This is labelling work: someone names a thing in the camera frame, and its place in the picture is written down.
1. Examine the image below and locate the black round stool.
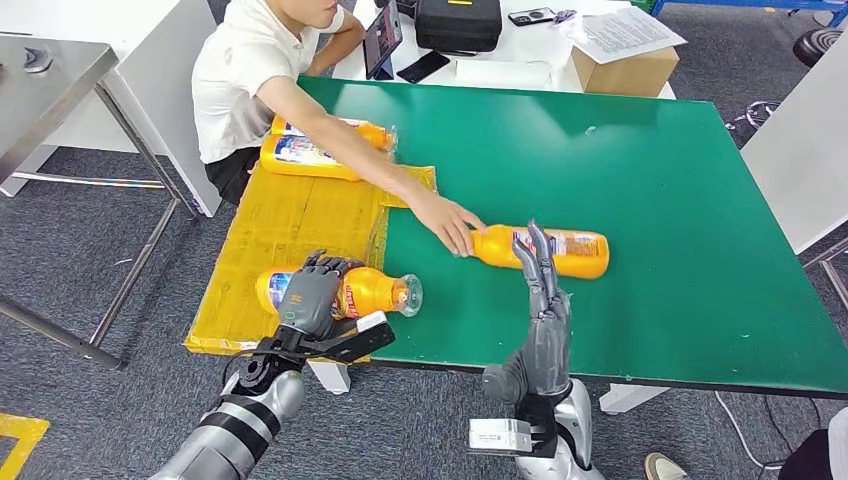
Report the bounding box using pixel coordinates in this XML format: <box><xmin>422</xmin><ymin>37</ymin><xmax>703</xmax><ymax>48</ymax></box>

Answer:
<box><xmin>793</xmin><ymin>26</ymin><xmax>848</xmax><ymax>68</ymax></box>

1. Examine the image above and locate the yellow taped cardboard mat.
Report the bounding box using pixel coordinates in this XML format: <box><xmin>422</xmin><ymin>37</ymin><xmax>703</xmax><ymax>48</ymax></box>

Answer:
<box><xmin>184</xmin><ymin>142</ymin><xmax>439</xmax><ymax>364</ymax></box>

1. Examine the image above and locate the black floor cable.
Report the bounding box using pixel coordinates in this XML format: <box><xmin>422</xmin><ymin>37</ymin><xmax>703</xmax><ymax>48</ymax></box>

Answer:
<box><xmin>765</xmin><ymin>396</ymin><xmax>826</xmax><ymax>455</ymax></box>

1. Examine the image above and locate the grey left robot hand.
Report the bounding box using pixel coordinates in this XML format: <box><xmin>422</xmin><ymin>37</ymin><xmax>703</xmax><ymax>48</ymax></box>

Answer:
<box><xmin>278</xmin><ymin>249</ymin><xmax>364</xmax><ymax>342</ymax></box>

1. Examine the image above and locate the stainless steel table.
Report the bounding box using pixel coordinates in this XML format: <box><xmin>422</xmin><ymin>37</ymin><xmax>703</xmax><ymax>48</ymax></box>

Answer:
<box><xmin>0</xmin><ymin>36</ymin><xmax>203</xmax><ymax>371</ymax></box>

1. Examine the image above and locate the person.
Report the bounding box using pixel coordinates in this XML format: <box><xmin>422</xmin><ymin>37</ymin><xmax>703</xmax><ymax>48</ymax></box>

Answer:
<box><xmin>778</xmin><ymin>407</ymin><xmax>848</xmax><ymax>480</ymax></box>
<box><xmin>192</xmin><ymin>0</ymin><xmax>488</xmax><ymax>258</ymax></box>

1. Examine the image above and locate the person's foot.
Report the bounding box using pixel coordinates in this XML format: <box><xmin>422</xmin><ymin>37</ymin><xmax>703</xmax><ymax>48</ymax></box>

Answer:
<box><xmin>644</xmin><ymin>452</ymin><xmax>690</xmax><ymax>480</ymax></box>

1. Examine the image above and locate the printed paper sheet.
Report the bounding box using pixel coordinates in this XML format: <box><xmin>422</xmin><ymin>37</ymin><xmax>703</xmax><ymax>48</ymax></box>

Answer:
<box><xmin>574</xmin><ymin>6</ymin><xmax>689</xmax><ymax>66</ymax></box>

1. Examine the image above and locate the white side table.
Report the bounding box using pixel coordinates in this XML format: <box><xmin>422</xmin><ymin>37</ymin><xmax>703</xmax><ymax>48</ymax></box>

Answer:
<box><xmin>740</xmin><ymin>38</ymin><xmax>848</xmax><ymax>306</ymax></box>

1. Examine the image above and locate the person's right hand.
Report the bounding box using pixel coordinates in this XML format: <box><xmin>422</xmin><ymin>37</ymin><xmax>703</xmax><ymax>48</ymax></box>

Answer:
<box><xmin>409</xmin><ymin>192</ymin><xmax>488</xmax><ymax>258</ymax></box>

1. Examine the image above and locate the brown cardboard box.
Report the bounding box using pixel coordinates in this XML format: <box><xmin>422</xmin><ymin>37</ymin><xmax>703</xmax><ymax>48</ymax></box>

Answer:
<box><xmin>570</xmin><ymin>44</ymin><xmax>681</xmax><ymax>99</ymax></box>

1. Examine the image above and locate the black smartphone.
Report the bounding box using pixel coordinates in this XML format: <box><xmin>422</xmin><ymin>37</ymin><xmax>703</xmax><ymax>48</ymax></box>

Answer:
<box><xmin>396</xmin><ymin>50</ymin><xmax>452</xmax><ymax>85</ymax></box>

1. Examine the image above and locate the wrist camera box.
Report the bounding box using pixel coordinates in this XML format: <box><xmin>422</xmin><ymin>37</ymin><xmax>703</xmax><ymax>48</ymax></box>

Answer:
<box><xmin>254</xmin><ymin>311</ymin><xmax>397</xmax><ymax>366</ymax></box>
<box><xmin>468</xmin><ymin>397</ymin><xmax>561</xmax><ymax>460</ymax></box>

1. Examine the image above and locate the smartphone with ring holder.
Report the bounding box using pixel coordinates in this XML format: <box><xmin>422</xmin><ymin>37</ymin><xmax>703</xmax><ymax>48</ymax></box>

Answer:
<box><xmin>507</xmin><ymin>6</ymin><xmax>559</xmax><ymax>28</ymax></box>

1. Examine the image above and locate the blue metal rack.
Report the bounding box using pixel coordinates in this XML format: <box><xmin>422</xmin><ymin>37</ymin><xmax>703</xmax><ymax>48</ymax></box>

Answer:
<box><xmin>649</xmin><ymin>0</ymin><xmax>848</xmax><ymax>28</ymax></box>

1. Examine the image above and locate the white table leg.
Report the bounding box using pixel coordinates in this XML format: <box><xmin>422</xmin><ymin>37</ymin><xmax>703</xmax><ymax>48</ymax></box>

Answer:
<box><xmin>305</xmin><ymin>360</ymin><xmax>352</xmax><ymax>395</ymax></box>
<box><xmin>599</xmin><ymin>382</ymin><xmax>670</xmax><ymax>415</ymax></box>

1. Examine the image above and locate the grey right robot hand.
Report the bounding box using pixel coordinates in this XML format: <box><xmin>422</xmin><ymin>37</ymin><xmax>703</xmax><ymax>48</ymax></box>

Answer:
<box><xmin>481</xmin><ymin>221</ymin><xmax>574</xmax><ymax>405</ymax></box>

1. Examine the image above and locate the white floor cable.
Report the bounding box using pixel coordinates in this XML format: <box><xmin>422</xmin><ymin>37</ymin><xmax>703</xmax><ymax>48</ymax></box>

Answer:
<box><xmin>715</xmin><ymin>390</ymin><xmax>796</xmax><ymax>472</ymax></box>

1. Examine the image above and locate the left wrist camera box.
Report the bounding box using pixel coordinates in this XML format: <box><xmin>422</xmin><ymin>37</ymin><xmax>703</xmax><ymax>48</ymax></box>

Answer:
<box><xmin>254</xmin><ymin>311</ymin><xmax>397</xmax><ymax>366</ymax></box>

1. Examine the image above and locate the yellow floor tape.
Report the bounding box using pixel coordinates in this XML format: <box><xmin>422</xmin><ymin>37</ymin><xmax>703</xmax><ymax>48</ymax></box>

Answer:
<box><xmin>0</xmin><ymin>413</ymin><xmax>53</xmax><ymax>480</ymax></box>

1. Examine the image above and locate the grey metal part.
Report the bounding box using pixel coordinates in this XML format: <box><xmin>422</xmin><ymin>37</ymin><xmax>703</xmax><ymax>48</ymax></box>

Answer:
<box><xmin>23</xmin><ymin>47</ymin><xmax>54</xmax><ymax>75</ymax></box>

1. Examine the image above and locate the orange detergent bottle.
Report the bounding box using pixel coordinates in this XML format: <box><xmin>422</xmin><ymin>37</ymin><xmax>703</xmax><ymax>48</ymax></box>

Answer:
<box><xmin>259</xmin><ymin>132</ymin><xmax>366</xmax><ymax>182</ymax></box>
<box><xmin>470</xmin><ymin>223</ymin><xmax>611</xmax><ymax>281</ymax></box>
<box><xmin>254</xmin><ymin>264</ymin><xmax>424</xmax><ymax>321</ymax></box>
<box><xmin>270</xmin><ymin>114</ymin><xmax>397</xmax><ymax>152</ymax></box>

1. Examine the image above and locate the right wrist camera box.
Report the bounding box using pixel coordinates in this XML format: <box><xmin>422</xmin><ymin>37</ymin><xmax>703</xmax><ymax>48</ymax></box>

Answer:
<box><xmin>468</xmin><ymin>397</ymin><xmax>561</xmax><ymax>460</ymax></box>

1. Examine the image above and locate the black carrying case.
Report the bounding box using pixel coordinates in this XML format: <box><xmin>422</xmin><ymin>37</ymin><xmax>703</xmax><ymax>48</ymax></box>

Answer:
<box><xmin>413</xmin><ymin>0</ymin><xmax>503</xmax><ymax>54</ymax></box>

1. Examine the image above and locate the tablet on blue stand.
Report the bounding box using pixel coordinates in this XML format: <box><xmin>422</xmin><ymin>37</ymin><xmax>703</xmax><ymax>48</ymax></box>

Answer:
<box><xmin>362</xmin><ymin>0</ymin><xmax>404</xmax><ymax>81</ymax></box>

